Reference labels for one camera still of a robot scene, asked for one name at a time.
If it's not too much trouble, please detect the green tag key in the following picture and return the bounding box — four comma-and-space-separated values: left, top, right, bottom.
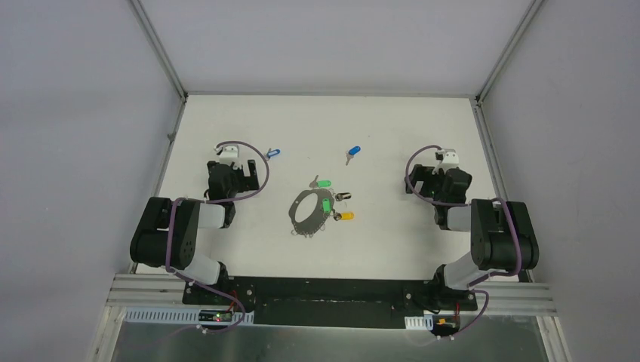
322, 198, 332, 214
309, 175, 332, 189

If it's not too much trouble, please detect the yellow tag key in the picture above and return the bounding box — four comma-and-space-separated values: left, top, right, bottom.
334, 212, 355, 221

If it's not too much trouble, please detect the black tag key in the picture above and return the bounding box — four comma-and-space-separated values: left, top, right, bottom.
334, 192, 352, 201

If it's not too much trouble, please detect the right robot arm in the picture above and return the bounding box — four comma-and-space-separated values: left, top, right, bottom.
405, 164, 540, 309

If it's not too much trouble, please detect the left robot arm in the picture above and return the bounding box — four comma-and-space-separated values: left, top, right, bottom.
130, 160, 260, 305

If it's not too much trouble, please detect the blue tag key left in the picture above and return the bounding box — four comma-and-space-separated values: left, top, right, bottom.
264, 149, 281, 161

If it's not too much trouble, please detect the blue tag key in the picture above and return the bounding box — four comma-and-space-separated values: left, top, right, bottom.
264, 149, 281, 161
345, 146, 361, 166

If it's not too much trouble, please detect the blue tag key centre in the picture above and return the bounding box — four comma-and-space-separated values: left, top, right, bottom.
345, 146, 361, 166

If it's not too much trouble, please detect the left controller board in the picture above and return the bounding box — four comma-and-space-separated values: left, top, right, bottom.
198, 310, 234, 323

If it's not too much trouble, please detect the controller board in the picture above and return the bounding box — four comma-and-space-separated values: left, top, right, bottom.
432, 316, 460, 333
198, 310, 234, 323

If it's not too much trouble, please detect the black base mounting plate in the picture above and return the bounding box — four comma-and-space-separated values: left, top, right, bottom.
182, 275, 478, 330

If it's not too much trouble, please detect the right controller board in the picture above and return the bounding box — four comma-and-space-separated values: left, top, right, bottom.
432, 316, 460, 333

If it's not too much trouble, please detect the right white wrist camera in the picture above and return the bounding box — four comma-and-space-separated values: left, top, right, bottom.
435, 149, 460, 172

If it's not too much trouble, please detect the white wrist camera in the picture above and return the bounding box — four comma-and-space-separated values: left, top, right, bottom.
215, 144, 239, 162
435, 149, 460, 172

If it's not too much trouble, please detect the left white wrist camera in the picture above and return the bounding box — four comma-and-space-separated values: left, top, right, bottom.
215, 144, 239, 162

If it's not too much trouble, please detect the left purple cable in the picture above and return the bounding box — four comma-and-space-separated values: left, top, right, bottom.
165, 140, 271, 335

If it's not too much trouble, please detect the purple cable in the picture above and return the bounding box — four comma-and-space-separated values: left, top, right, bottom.
165, 140, 271, 335
404, 145, 524, 342

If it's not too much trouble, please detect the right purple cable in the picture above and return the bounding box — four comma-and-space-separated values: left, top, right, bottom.
404, 145, 524, 342

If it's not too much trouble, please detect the aluminium frame rail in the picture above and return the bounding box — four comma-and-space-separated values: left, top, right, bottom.
106, 274, 558, 317

